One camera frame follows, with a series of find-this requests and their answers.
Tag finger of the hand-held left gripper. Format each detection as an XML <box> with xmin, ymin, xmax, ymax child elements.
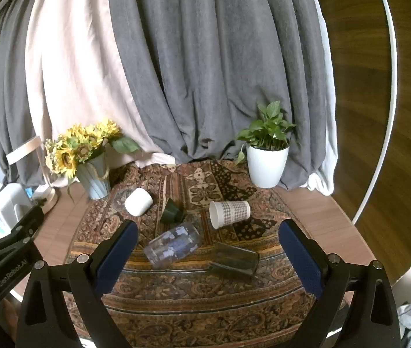
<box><xmin>0</xmin><ymin>205</ymin><xmax>45</xmax><ymax>249</ymax></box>

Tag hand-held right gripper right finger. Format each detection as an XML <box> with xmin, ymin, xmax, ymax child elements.
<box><xmin>278</xmin><ymin>219</ymin><xmax>402</xmax><ymax>348</ymax></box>

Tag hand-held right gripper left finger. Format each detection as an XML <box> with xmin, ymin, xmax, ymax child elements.
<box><xmin>16</xmin><ymin>220</ymin><xmax>139</xmax><ymax>348</ymax></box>

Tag clear glass cup blue print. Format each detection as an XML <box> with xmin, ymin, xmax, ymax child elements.
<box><xmin>144</xmin><ymin>221</ymin><xmax>203</xmax><ymax>269</ymax></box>

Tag white cup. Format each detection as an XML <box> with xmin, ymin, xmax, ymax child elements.
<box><xmin>124</xmin><ymin>188</ymin><xmax>154</xmax><ymax>217</ymax></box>

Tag dark smoked glass cup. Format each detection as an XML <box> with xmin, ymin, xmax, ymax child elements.
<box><xmin>207</xmin><ymin>241</ymin><xmax>260</xmax><ymax>282</ymax></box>

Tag small dark green cup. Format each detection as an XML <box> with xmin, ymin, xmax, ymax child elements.
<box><xmin>161</xmin><ymin>198</ymin><xmax>186</xmax><ymax>224</ymax></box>

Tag patterned paper cup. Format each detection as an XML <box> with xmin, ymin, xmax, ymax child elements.
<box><xmin>209</xmin><ymin>200</ymin><xmax>251</xmax><ymax>230</ymax></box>

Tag white appliance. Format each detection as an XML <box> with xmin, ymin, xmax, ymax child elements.
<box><xmin>0</xmin><ymin>183</ymin><xmax>34</xmax><ymax>233</ymax></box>

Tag white desk lamp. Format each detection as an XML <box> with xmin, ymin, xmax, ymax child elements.
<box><xmin>6</xmin><ymin>136</ymin><xmax>59</xmax><ymax>215</ymax></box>

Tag pale blue ribbed vase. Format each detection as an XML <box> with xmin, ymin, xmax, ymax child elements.
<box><xmin>76</xmin><ymin>152</ymin><xmax>112</xmax><ymax>200</ymax></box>

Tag sunflower bouquet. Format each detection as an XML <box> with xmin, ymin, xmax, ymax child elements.
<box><xmin>45</xmin><ymin>118</ymin><xmax>141</xmax><ymax>189</ymax></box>

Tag brown patterned table cloth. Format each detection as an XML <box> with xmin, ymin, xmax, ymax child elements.
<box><xmin>64</xmin><ymin>159</ymin><xmax>347</xmax><ymax>348</ymax></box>

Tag white plant pot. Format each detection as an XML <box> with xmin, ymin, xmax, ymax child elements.
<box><xmin>246</xmin><ymin>144</ymin><xmax>290</xmax><ymax>189</ymax></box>

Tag grey curtain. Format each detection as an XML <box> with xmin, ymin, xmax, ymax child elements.
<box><xmin>107</xmin><ymin>0</ymin><xmax>332</xmax><ymax>191</ymax></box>
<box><xmin>0</xmin><ymin>22</ymin><xmax>48</xmax><ymax>189</ymax></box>

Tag white curtain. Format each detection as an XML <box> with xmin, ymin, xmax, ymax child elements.
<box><xmin>305</xmin><ymin>0</ymin><xmax>338</xmax><ymax>195</ymax></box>

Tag green leafy plant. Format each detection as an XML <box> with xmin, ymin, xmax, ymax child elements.
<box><xmin>235</xmin><ymin>101</ymin><xmax>297</xmax><ymax>164</ymax></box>

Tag beige curtain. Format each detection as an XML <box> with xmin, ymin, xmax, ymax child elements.
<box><xmin>25</xmin><ymin>0</ymin><xmax>178</xmax><ymax>169</ymax></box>

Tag white hoop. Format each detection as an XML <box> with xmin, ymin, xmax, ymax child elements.
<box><xmin>350</xmin><ymin>0</ymin><xmax>399</xmax><ymax>226</ymax></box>

